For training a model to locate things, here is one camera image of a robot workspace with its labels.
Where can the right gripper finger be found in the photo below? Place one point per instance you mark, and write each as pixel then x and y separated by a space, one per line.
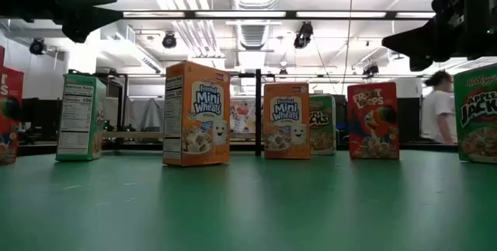
pixel 423 39
pixel 421 64

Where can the green Apple Jacks cereal box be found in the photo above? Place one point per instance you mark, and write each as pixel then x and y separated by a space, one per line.
pixel 77 119
pixel 324 126
pixel 477 119

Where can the orange Mini Wheats cereal box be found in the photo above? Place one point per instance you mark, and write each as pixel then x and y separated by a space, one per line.
pixel 198 126
pixel 287 126

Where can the black ceiling spotlight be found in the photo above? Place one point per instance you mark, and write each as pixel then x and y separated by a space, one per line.
pixel 370 70
pixel 169 40
pixel 303 35
pixel 37 46

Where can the person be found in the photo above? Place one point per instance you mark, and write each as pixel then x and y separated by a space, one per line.
pixel 436 115

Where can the black monitor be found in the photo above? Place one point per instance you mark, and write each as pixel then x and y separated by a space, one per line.
pixel 341 111

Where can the grey draped cloth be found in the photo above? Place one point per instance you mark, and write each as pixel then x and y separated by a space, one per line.
pixel 145 115

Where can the patterned white panel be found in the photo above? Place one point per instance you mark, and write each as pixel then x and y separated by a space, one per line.
pixel 242 115

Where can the green table mat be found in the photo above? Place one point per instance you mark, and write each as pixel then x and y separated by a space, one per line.
pixel 248 204

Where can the black metal shelf frame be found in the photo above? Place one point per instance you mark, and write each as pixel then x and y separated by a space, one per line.
pixel 258 126

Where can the black metal table frame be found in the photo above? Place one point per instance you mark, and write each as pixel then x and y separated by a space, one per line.
pixel 240 147

